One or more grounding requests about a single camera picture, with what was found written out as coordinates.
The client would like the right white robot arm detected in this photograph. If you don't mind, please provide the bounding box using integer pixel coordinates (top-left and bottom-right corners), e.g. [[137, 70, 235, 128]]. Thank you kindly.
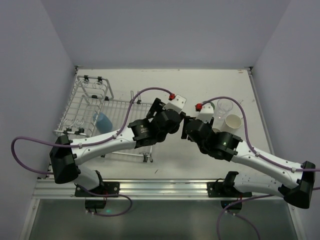
[[181, 117, 316, 209]]

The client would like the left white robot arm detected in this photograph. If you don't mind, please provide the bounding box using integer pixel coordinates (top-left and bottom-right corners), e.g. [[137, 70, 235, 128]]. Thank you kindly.
[[49, 95, 187, 190]]

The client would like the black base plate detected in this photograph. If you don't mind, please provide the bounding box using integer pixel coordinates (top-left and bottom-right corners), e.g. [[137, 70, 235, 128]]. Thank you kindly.
[[206, 171, 253, 198], [74, 181, 120, 198]]

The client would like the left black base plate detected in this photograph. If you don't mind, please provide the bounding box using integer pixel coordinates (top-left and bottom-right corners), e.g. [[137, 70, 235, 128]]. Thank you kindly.
[[74, 181, 120, 198]]

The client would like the right black control box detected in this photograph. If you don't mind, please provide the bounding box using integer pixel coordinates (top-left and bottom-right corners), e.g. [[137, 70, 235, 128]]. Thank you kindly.
[[220, 199, 243, 213]]

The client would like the aluminium mounting rail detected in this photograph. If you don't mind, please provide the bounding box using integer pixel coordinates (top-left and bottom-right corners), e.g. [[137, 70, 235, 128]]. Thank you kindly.
[[33, 178, 288, 200]]

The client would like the clear glass cup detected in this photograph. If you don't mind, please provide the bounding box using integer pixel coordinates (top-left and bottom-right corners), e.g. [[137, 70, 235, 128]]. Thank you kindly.
[[214, 98, 233, 121]]

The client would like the beige brown cup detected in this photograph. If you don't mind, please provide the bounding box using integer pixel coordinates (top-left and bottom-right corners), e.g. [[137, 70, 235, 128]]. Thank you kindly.
[[212, 128, 221, 133]]

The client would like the left black control box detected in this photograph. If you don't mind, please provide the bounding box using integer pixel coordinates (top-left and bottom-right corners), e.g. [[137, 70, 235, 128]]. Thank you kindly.
[[84, 200, 107, 211]]

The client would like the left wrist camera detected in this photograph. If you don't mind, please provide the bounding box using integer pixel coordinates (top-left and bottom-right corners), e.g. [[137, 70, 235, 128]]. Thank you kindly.
[[163, 93, 187, 114]]

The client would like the silver wire dish rack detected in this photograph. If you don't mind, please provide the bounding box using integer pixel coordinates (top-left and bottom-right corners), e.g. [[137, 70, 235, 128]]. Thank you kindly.
[[52, 74, 161, 163]]

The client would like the white ceramic mug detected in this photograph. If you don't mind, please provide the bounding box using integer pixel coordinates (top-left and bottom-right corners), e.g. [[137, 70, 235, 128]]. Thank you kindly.
[[220, 114, 242, 133]]

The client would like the black control box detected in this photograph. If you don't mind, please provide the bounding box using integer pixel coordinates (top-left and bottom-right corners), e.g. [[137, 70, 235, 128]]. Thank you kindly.
[[84, 200, 107, 211], [220, 199, 243, 213]]

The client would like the blue cup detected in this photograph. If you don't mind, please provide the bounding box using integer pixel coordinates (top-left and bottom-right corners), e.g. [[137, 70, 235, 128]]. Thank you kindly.
[[93, 112, 113, 134]]

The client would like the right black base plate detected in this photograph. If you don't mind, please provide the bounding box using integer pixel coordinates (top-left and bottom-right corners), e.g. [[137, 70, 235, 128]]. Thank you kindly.
[[206, 171, 253, 198]]

